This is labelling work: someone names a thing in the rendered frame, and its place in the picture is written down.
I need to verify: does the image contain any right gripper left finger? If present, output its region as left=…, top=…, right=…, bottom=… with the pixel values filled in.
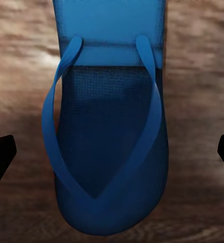
left=0, top=135, right=17, bottom=180

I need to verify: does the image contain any sandal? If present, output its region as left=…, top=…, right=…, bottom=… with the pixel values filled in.
left=42, top=0, right=169, bottom=236

